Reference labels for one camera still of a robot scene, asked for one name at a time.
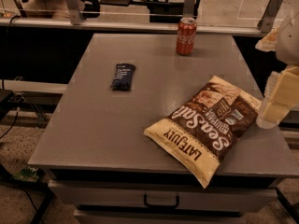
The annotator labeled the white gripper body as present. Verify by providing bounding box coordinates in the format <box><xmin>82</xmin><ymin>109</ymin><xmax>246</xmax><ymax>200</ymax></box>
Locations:
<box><xmin>276</xmin><ymin>11</ymin><xmax>299</xmax><ymax>66</ymax></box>

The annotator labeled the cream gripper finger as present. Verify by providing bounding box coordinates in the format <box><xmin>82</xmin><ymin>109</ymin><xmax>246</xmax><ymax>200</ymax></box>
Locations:
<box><xmin>256</xmin><ymin>65</ymin><xmax>299</xmax><ymax>129</ymax></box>
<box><xmin>255</xmin><ymin>28</ymin><xmax>278</xmax><ymax>52</ymax></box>

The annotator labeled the red coke can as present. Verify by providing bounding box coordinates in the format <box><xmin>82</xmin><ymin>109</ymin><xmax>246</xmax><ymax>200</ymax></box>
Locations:
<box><xmin>176</xmin><ymin>17</ymin><xmax>197</xmax><ymax>55</ymax></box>

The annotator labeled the brown Late July chip bag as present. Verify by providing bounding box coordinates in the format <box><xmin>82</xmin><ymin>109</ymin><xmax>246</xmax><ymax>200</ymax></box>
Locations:
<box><xmin>144</xmin><ymin>77</ymin><xmax>261</xmax><ymax>188</ymax></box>

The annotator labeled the dark blue snack bar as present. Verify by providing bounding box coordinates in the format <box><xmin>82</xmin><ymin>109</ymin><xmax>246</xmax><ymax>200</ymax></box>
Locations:
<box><xmin>111</xmin><ymin>63</ymin><xmax>135</xmax><ymax>91</ymax></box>

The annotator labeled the grey drawer cabinet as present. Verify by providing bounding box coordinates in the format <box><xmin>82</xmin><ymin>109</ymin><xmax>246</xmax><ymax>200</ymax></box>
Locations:
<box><xmin>30</xmin><ymin>34</ymin><xmax>299</xmax><ymax>224</ymax></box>

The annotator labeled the green packet on floor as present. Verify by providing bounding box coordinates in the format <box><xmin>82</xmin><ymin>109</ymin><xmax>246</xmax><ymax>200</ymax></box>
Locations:
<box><xmin>12</xmin><ymin>165</ymin><xmax>39</xmax><ymax>183</ymax></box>

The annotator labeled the metal rail barrier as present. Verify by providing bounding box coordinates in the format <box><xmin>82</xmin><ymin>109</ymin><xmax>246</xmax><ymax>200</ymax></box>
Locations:
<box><xmin>0</xmin><ymin>0</ymin><xmax>285</xmax><ymax>36</ymax></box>

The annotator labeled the black drawer handle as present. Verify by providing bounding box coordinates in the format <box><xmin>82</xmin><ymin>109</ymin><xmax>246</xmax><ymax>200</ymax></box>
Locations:
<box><xmin>143</xmin><ymin>194</ymin><xmax>180</xmax><ymax>210</ymax></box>

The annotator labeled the black cable on floor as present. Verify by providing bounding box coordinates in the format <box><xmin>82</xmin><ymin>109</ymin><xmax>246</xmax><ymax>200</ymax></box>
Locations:
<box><xmin>0</xmin><ymin>14</ymin><xmax>21</xmax><ymax>140</ymax></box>

